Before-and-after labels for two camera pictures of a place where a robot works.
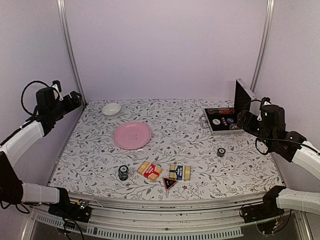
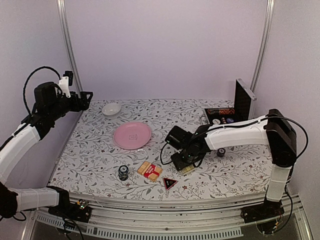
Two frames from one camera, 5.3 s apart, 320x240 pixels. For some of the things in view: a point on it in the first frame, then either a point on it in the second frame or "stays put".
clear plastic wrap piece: [140, 154] stays put
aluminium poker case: [224, 121] stays put
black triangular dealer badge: [168, 183] stays put
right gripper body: [250, 127] → [188, 158]
